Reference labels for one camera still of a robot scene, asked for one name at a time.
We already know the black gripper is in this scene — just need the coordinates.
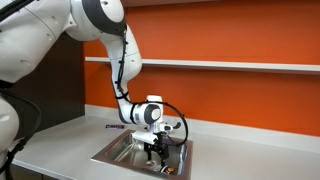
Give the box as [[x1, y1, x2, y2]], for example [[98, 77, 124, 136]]
[[143, 132, 170, 168]]

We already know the black foil snack packet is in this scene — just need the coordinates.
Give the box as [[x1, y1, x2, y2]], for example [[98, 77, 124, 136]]
[[159, 165, 177, 175]]

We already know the stainless steel sink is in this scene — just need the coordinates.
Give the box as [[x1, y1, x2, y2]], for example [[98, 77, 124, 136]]
[[90, 128, 194, 180]]

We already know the purple candy bar packet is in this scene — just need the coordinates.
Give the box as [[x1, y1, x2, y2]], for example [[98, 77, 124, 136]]
[[105, 124, 126, 130]]

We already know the white backsplash strip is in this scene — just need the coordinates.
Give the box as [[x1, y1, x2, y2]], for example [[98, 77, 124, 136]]
[[83, 103, 320, 155]]

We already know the dark grey cabinet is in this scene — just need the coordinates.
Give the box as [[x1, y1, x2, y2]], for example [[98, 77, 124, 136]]
[[5, 32, 86, 138]]

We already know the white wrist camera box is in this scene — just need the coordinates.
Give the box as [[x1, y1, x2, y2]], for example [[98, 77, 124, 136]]
[[131, 130, 160, 146]]

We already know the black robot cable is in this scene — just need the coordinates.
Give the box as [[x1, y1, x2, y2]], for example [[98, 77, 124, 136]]
[[114, 24, 190, 148]]

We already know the long thin white wall shelf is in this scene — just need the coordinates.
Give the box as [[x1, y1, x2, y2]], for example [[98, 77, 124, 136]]
[[84, 56, 320, 75]]

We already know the thick black base cable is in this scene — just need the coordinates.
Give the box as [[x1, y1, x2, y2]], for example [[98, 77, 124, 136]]
[[0, 87, 43, 180]]

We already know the thick white wall shelf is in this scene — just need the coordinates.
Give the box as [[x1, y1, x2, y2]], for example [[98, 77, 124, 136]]
[[121, 0, 218, 8]]

